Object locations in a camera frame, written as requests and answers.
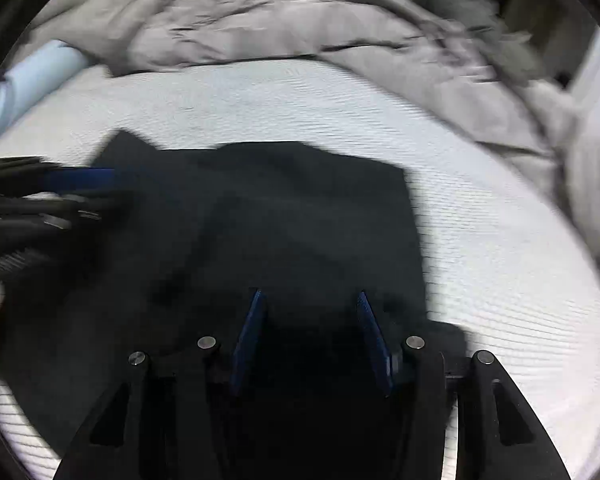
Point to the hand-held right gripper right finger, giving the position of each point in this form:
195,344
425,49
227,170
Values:
376,345

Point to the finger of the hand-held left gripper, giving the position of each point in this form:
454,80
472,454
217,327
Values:
45,210
85,178

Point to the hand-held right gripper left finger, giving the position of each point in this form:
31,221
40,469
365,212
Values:
247,345

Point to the black pants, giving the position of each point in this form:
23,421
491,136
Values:
290,220

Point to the light blue pillow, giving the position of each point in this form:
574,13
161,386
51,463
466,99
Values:
35,80

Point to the light grey duvet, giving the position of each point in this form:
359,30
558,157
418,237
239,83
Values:
260,20

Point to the dark grey pillow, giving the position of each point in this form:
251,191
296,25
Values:
475,25

